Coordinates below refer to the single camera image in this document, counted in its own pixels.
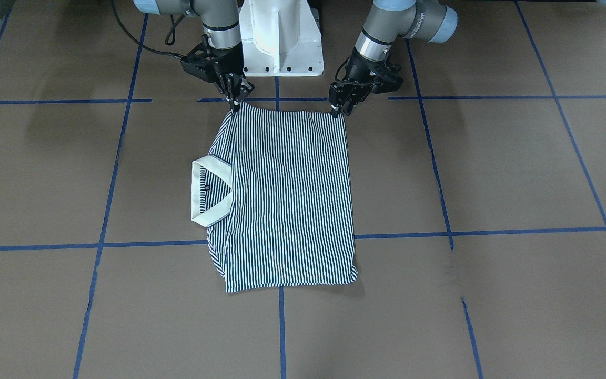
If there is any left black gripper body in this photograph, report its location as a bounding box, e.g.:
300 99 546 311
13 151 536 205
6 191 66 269
343 48 403 94

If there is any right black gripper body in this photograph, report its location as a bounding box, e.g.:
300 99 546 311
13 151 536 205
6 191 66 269
180 43 245 85

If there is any navy white striped polo shirt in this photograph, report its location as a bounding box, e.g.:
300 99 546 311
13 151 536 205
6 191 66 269
191 103 358 293

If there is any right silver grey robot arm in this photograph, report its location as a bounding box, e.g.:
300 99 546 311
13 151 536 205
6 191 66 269
109 1 254 114

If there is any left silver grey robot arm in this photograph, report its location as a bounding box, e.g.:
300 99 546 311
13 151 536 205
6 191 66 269
328 1 458 118

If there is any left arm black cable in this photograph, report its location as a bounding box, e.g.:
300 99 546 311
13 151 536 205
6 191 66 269
334 57 356 87

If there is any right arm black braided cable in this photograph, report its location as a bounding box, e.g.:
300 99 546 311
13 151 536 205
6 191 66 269
110 0 198 59

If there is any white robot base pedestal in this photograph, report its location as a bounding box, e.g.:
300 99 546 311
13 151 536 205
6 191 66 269
239 1 325 77

